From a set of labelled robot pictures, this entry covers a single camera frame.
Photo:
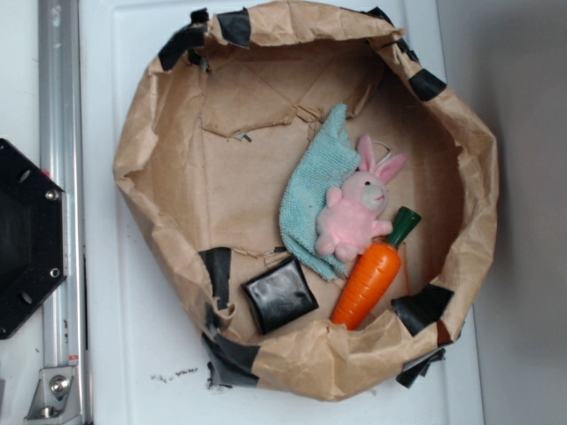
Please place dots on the aluminium rail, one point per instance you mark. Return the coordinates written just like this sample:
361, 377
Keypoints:
65, 336

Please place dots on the metal corner bracket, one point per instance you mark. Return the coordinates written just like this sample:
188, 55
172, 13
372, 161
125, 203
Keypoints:
56, 399

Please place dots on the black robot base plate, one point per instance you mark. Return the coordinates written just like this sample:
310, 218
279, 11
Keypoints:
32, 238

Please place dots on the pink plush bunny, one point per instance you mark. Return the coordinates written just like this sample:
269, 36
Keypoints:
350, 221

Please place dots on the orange toy carrot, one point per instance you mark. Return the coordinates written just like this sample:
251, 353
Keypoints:
373, 273

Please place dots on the light blue cloth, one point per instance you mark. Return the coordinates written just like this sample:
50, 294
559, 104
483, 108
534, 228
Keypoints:
329, 160

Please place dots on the brown paper bag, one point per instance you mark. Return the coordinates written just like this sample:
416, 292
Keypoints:
220, 120

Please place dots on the black box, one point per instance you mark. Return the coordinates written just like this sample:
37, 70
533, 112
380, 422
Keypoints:
279, 296

